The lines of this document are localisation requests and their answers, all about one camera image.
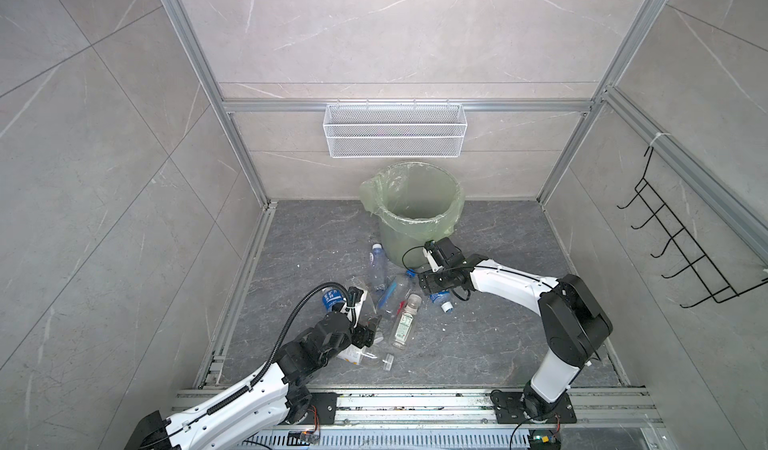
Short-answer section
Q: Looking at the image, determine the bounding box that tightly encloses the clear bottle blue cap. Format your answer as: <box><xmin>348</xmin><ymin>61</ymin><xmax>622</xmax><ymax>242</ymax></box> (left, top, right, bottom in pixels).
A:
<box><xmin>376</xmin><ymin>270</ymin><xmax>416</xmax><ymax>318</ymax></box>

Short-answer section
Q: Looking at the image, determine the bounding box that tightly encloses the grey mesh waste bin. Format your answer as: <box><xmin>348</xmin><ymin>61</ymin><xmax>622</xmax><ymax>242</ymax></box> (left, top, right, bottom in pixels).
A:
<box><xmin>379</xmin><ymin>222</ymin><xmax>450</xmax><ymax>269</ymax></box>

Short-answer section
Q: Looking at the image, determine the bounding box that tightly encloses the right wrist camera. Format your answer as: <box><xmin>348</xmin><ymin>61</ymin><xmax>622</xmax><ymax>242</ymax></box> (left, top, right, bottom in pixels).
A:
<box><xmin>423</xmin><ymin>237</ymin><xmax>465</xmax><ymax>272</ymax></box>

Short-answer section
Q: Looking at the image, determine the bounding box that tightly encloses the purple Ganten water bottle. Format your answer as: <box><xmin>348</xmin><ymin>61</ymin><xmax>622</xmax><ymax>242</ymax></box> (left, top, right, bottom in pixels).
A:
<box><xmin>369</xmin><ymin>243</ymin><xmax>387</xmax><ymax>293</ymax></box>

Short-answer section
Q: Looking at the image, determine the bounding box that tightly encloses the green plastic bin liner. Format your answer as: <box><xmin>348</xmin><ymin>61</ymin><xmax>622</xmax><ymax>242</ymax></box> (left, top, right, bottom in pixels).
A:
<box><xmin>359</xmin><ymin>162</ymin><xmax>465</xmax><ymax>253</ymax></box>

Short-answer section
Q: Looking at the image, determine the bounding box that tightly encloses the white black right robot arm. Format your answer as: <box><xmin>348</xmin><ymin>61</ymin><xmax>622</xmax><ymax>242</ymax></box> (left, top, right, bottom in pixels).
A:
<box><xmin>418</xmin><ymin>259</ymin><xmax>613</xmax><ymax>422</ymax></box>

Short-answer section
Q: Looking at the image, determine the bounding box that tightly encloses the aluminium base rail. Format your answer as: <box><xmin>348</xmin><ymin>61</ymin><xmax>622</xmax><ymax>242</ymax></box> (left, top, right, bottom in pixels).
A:
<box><xmin>306</xmin><ymin>388</ymin><xmax>663</xmax><ymax>430</ymax></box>

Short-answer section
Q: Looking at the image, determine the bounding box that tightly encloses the black wire hook rack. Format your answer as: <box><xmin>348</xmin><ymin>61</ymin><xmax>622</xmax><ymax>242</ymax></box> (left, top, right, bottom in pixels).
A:
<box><xmin>616</xmin><ymin>146</ymin><xmax>767</xmax><ymax>309</ymax></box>

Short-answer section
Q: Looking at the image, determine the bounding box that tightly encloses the clear bottle yellow label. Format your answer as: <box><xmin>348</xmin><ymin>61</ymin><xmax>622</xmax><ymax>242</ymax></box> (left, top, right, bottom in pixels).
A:
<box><xmin>337</xmin><ymin>345</ymin><xmax>394</xmax><ymax>372</ymax></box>

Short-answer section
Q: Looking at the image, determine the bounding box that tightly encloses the white wire mesh shelf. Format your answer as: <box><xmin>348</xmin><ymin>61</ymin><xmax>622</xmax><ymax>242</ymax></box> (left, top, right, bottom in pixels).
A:
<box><xmin>323</xmin><ymin>103</ymin><xmax>468</xmax><ymax>159</ymax></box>

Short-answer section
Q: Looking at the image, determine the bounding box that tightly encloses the small bottle blue label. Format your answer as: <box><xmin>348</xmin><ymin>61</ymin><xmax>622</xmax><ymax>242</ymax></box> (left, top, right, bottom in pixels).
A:
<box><xmin>322</xmin><ymin>287</ymin><xmax>346</xmax><ymax>312</ymax></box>

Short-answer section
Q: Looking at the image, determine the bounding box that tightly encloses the clear empty plastic cup bottle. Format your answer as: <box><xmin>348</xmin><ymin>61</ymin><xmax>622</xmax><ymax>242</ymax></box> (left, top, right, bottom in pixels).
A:
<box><xmin>351</xmin><ymin>276</ymin><xmax>377</xmax><ymax>320</ymax></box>

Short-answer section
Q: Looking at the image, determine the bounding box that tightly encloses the clear bottle green label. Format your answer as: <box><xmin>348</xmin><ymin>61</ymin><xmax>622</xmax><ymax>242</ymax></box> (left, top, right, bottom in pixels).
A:
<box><xmin>392</xmin><ymin>294</ymin><xmax>422</xmax><ymax>349</ymax></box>

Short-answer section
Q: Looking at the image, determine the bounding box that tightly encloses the aluminium frame rail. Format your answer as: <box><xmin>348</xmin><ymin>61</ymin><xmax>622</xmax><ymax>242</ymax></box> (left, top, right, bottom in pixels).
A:
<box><xmin>160</xmin><ymin>0</ymin><xmax>270</xmax><ymax>210</ymax></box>

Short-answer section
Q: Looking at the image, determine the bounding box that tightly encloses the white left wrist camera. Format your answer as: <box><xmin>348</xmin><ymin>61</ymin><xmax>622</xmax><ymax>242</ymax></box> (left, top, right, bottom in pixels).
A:
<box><xmin>345</xmin><ymin>287</ymin><xmax>365</xmax><ymax>327</ymax></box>

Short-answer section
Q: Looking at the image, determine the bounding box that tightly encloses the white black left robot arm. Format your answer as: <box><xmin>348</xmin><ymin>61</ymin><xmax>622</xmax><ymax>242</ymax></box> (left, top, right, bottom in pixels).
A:
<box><xmin>125</xmin><ymin>311</ymin><xmax>381</xmax><ymax>449</ymax></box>

